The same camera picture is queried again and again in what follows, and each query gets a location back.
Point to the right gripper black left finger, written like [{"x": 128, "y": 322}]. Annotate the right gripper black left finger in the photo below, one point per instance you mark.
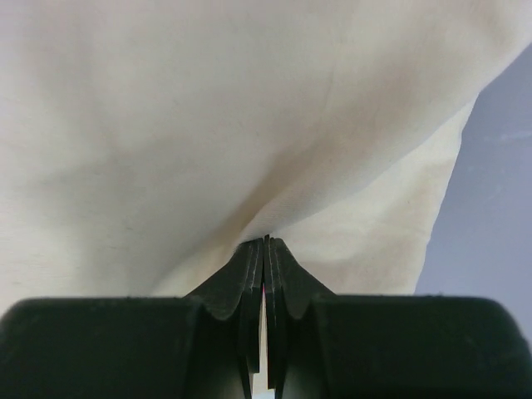
[{"x": 203, "y": 345}]

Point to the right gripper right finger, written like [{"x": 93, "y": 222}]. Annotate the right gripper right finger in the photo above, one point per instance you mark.
[{"x": 327, "y": 345}]

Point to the beige surgical wrap cloth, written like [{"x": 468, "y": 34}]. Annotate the beige surgical wrap cloth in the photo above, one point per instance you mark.
[{"x": 142, "y": 142}]

